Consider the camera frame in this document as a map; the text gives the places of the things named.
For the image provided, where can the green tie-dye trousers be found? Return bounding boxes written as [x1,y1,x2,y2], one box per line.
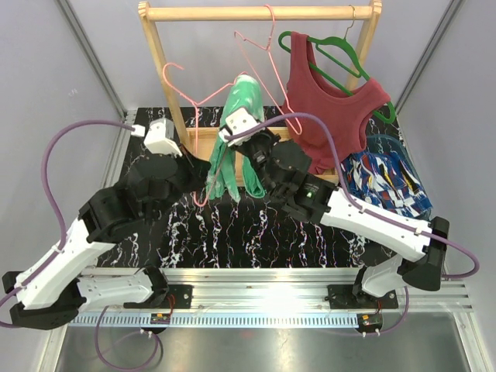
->
[206,74,266,202]

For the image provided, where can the pink wire hanger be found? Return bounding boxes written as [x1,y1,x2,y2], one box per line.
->
[162,62,245,207]
[233,3,303,136]

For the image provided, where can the blue red white trousers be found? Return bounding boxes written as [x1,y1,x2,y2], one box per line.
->
[341,151,432,219]

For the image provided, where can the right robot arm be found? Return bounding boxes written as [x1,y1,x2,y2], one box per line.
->
[228,129,450,308]

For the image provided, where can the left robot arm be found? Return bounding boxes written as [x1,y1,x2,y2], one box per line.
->
[2,153,211,330]

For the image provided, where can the green plastic hanger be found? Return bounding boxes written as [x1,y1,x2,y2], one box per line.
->
[277,15,397,124]

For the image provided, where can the wooden clothes rack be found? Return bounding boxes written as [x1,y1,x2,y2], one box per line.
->
[138,0,384,188]

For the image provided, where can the maroon tank top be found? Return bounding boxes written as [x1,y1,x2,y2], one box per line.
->
[281,32,391,174]

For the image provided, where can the teal transparent plastic basin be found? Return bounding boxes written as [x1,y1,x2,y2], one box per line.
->
[367,135,432,220]

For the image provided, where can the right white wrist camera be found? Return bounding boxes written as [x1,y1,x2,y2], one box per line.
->
[219,107,260,147]

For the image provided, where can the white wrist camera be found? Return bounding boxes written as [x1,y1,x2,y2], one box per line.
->
[219,107,260,147]
[131,118,182,157]

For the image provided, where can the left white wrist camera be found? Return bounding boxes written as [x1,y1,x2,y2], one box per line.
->
[131,118,182,157]

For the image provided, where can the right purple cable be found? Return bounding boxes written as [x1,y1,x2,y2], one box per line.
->
[224,112,481,337]

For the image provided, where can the aluminium mounting rail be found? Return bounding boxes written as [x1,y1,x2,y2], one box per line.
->
[70,268,473,329]

